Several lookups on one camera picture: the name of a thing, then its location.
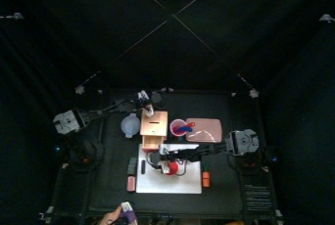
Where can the purple and white handheld object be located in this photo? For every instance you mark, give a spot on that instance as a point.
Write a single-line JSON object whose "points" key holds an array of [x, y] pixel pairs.
{"points": [[129, 216]]}

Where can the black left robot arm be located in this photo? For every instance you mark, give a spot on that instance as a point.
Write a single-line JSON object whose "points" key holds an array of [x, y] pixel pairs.
{"points": [[70, 121]]}

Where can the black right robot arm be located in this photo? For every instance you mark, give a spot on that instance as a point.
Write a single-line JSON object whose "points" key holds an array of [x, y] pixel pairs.
{"points": [[242, 142]]}

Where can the red flat dough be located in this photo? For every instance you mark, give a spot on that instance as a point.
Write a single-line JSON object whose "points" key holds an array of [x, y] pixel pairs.
{"points": [[173, 169]]}

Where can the wooden drawer with red front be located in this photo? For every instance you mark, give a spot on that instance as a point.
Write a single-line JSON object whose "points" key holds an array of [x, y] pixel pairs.
{"points": [[153, 142]]}

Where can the light wooden drawer cabinet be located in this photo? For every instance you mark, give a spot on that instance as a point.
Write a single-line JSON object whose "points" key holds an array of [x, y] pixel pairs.
{"points": [[153, 124]]}

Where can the translucent white bowl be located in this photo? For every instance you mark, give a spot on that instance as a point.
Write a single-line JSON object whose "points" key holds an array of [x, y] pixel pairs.
{"points": [[131, 125]]}

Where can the person's bare hand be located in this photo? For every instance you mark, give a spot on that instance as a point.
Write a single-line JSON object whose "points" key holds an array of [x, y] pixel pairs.
{"points": [[112, 217]]}

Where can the white cutting board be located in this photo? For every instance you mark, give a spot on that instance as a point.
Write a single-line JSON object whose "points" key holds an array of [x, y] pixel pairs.
{"points": [[171, 185]]}

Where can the dark green toy block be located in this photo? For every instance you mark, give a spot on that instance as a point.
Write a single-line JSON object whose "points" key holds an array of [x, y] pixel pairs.
{"points": [[132, 166]]}

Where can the red plastic cup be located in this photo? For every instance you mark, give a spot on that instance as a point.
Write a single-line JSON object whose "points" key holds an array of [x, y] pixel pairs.
{"points": [[175, 132]]}

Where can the blue plastic knife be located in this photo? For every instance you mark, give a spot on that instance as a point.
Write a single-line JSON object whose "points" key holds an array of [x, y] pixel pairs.
{"points": [[186, 128]]}

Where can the salmon sushi toy block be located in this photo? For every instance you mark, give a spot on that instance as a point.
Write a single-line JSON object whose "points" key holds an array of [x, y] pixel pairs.
{"points": [[131, 184]]}

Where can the orange toy carrot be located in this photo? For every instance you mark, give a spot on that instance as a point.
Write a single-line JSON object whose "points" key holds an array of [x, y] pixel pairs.
{"points": [[206, 178]]}

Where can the red plastic utensil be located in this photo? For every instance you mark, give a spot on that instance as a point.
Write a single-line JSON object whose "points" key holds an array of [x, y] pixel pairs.
{"points": [[191, 124]]}

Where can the pink translucent plastic container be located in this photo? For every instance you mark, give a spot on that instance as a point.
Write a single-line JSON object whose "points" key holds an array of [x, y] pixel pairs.
{"points": [[207, 127]]}

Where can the silver frame corner bracket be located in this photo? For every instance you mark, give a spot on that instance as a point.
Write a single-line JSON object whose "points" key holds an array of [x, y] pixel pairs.
{"points": [[254, 93], [80, 89], [326, 17], [17, 16]]}

